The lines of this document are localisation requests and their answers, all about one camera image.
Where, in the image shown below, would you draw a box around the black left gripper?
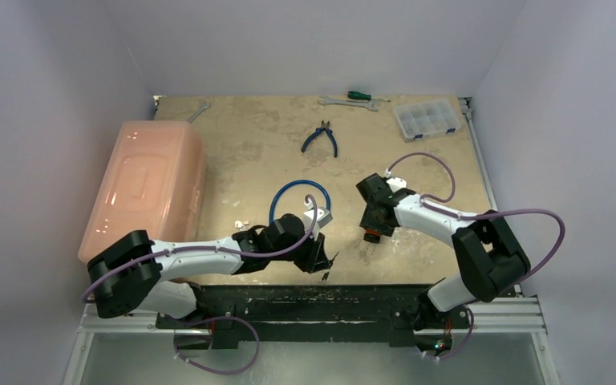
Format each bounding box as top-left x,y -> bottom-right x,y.
269,226 -> 330,274

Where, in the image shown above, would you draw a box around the black-headed key bunch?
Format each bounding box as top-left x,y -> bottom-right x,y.
321,252 -> 339,282

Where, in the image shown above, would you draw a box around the orange black padlock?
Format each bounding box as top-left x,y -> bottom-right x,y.
363,228 -> 383,244

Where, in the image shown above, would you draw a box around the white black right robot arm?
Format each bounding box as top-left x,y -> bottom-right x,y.
356,173 -> 531,326

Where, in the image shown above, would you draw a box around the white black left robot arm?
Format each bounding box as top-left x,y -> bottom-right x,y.
82,208 -> 333,328

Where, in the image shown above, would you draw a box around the small silver keys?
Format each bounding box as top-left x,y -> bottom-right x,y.
234,221 -> 249,231

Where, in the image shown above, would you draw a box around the clear plastic organizer box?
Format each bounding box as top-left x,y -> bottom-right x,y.
393,98 -> 462,142

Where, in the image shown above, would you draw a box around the silver wrench near screwdriver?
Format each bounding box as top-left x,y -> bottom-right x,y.
318,95 -> 379,112

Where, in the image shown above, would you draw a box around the pink plastic storage box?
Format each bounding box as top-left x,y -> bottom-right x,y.
78,120 -> 207,263

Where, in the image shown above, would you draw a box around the small silver wrench left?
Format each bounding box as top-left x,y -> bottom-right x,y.
187,102 -> 211,124

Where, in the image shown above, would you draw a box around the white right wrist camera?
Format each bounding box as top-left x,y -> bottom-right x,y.
384,169 -> 407,193

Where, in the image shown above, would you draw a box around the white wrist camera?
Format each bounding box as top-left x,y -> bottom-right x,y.
301,199 -> 333,237
384,169 -> 407,193

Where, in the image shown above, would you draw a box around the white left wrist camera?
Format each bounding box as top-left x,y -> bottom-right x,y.
301,199 -> 333,237

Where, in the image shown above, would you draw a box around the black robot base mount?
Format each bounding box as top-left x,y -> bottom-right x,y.
149,284 -> 470,350

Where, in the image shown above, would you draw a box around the blue cable lock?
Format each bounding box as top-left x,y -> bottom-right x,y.
267,179 -> 333,224

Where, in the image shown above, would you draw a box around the blue-handled pliers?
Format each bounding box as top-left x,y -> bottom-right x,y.
301,120 -> 338,158

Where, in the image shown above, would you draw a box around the green-handled screwdriver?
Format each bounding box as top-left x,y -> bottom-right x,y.
346,91 -> 391,103

